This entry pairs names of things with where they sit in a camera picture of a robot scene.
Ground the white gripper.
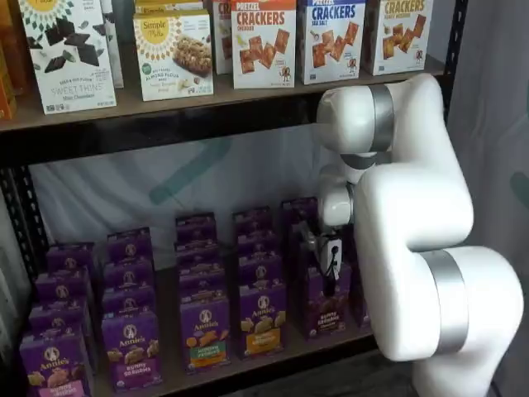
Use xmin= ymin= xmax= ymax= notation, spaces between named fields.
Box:
xmin=317 ymin=233 xmax=345 ymax=298

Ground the purple Annie's box brown patch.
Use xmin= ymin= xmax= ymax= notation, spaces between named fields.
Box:
xmin=304 ymin=264 xmax=355 ymax=342
xmin=280 ymin=199 xmax=320 ymax=227

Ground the purple Annie's box yellow label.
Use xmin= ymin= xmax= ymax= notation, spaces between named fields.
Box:
xmin=238 ymin=254 xmax=284 ymax=290
xmin=236 ymin=229 xmax=280 ymax=260
xmin=238 ymin=285 xmax=288 ymax=361
xmin=231 ymin=206 xmax=274 ymax=235

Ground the purple Annie's box green label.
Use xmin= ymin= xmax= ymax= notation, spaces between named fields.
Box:
xmin=179 ymin=268 xmax=229 ymax=301
xmin=175 ymin=213 xmax=218 ymax=247
xmin=180 ymin=295 xmax=232 ymax=375
xmin=177 ymin=242 xmax=225 ymax=274

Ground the wooden shelf board with purple boxes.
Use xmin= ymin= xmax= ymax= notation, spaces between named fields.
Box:
xmin=12 ymin=231 xmax=378 ymax=397

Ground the purple Annie's bunny grahams box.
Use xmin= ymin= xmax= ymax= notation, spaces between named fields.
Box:
xmin=102 ymin=258 xmax=156 ymax=293
xmin=102 ymin=287 xmax=159 ymax=320
xmin=107 ymin=229 xmax=156 ymax=265
xmin=101 ymin=313 xmax=163 ymax=390

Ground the wooden shelf board with crackers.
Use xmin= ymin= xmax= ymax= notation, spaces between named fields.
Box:
xmin=0 ymin=53 xmax=446 ymax=134

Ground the blue pretzel crackers box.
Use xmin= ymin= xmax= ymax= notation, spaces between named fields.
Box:
xmin=300 ymin=0 xmax=369 ymax=86

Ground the orange pretzel crackers box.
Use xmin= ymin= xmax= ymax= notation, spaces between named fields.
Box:
xmin=230 ymin=0 xmax=298 ymax=90
xmin=212 ymin=0 xmax=235 ymax=76

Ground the black metal shelf rack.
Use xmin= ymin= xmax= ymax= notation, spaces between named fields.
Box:
xmin=0 ymin=0 xmax=470 ymax=397

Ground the yellow pretzel crackers box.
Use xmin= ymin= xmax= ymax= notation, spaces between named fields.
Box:
xmin=365 ymin=0 xmax=435 ymax=77

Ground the purple Annie's box pink label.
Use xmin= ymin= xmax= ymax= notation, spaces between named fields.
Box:
xmin=35 ymin=268 xmax=90 ymax=307
xmin=28 ymin=299 xmax=90 ymax=337
xmin=19 ymin=330 xmax=94 ymax=397
xmin=45 ymin=243 xmax=97 ymax=276

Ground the Simple Mills almond bars box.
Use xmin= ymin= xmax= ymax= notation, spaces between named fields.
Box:
xmin=132 ymin=8 xmax=216 ymax=103
xmin=134 ymin=0 xmax=207 ymax=18

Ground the white Simple Mills box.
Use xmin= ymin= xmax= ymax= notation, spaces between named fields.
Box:
xmin=100 ymin=0 xmax=125 ymax=90

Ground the white Sweet Thins box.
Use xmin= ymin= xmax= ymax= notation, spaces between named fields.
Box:
xmin=18 ymin=0 xmax=117 ymax=117

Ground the plain orange box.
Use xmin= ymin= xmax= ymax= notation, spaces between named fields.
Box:
xmin=0 ymin=0 xmax=30 ymax=121

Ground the translucent white backdrop sheet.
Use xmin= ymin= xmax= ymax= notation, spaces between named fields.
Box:
xmin=28 ymin=123 xmax=331 ymax=249

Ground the grey curtain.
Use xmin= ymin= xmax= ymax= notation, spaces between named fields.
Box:
xmin=444 ymin=0 xmax=529 ymax=290

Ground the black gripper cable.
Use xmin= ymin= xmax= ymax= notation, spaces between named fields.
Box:
xmin=319 ymin=242 xmax=345 ymax=279

